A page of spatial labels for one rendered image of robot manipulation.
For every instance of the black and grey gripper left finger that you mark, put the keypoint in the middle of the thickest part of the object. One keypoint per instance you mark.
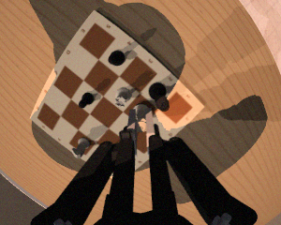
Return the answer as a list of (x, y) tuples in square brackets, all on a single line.
[(78, 199)]

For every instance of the brown and tan chessboard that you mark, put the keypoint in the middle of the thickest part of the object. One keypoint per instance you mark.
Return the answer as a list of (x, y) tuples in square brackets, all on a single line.
[(84, 68)]

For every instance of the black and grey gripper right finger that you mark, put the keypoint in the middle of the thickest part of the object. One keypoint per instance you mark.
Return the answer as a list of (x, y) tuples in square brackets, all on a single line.
[(215, 205)]

